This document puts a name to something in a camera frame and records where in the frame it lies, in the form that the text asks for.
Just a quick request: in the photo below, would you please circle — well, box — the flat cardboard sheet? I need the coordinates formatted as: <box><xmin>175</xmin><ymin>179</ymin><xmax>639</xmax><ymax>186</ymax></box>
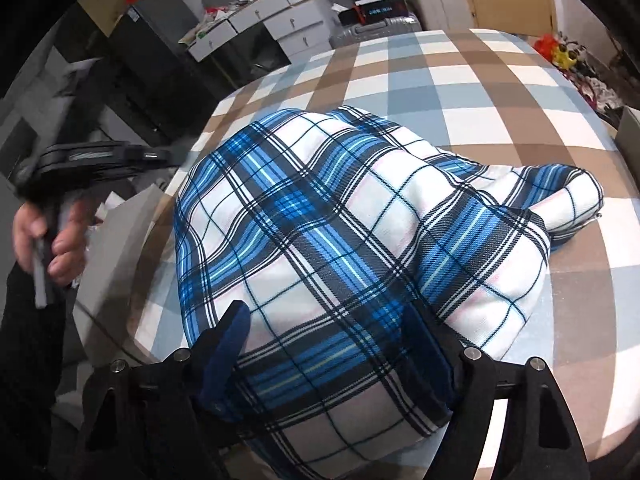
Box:
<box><xmin>77</xmin><ymin>0</ymin><xmax>131</xmax><ymax>38</ymax></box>

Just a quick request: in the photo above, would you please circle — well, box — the desk clutter pile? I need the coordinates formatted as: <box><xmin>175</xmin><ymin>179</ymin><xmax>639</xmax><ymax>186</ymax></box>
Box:
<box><xmin>177</xmin><ymin>0</ymin><xmax>271</xmax><ymax>46</ymax></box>

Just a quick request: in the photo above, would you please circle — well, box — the blue plaid shirt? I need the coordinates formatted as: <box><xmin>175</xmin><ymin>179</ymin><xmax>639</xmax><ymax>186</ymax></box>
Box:
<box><xmin>172</xmin><ymin>105</ymin><xmax>606</xmax><ymax>480</ymax></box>

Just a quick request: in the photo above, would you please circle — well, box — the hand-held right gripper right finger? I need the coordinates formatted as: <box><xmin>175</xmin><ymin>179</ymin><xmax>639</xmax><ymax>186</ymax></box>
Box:
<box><xmin>404</xmin><ymin>302</ymin><xmax>592</xmax><ymax>480</ymax></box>

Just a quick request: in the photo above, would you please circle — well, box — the red yellow toy pile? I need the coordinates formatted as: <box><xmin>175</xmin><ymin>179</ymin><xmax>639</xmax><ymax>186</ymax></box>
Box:
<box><xmin>532</xmin><ymin>32</ymin><xmax>593</xmax><ymax>68</ymax></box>

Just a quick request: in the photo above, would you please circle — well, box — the open black white shoe box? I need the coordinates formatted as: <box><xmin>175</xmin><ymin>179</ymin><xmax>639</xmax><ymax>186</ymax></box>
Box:
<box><xmin>332</xmin><ymin>2</ymin><xmax>361</xmax><ymax>26</ymax></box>

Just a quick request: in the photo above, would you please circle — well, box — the black refrigerator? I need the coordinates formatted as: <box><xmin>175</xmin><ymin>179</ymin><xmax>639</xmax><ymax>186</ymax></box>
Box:
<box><xmin>105</xmin><ymin>2</ymin><xmax>223</xmax><ymax>148</ymax></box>

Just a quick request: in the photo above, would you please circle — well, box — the checkered bed blanket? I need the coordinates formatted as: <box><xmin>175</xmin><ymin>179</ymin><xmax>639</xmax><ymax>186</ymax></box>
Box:
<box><xmin>125</xmin><ymin>27</ymin><xmax>636</xmax><ymax>480</ymax></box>

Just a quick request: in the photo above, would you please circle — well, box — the white desk with drawers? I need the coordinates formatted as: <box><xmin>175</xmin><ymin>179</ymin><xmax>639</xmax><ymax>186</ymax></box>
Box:
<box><xmin>187</xmin><ymin>0</ymin><xmax>341</xmax><ymax>68</ymax></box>

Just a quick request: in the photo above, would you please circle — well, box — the person's left hand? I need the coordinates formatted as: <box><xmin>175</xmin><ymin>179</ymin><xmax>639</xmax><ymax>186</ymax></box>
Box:
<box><xmin>12</xmin><ymin>194</ymin><xmax>94</xmax><ymax>288</ymax></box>

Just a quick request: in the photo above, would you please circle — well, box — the mixed clutter heap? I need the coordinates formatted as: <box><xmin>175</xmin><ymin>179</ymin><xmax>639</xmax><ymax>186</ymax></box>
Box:
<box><xmin>565</xmin><ymin>55</ymin><xmax>631</xmax><ymax>121</ymax></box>

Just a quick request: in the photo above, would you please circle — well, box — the person's left forearm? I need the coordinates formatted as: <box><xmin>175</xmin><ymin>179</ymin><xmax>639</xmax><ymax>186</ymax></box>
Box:
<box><xmin>0</xmin><ymin>260</ymin><xmax>68</xmax><ymax>480</ymax></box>

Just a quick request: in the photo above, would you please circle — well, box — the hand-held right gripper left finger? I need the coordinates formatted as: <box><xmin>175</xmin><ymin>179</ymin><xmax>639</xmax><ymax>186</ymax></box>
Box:
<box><xmin>75</xmin><ymin>300</ymin><xmax>252</xmax><ymax>480</ymax></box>

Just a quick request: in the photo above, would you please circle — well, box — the black box with red trim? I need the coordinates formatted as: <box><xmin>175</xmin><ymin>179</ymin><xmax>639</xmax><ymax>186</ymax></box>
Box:
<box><xmin>352</xmin><ymin>0</ymin><xmax>403</xmax><ymax>23</ymax></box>

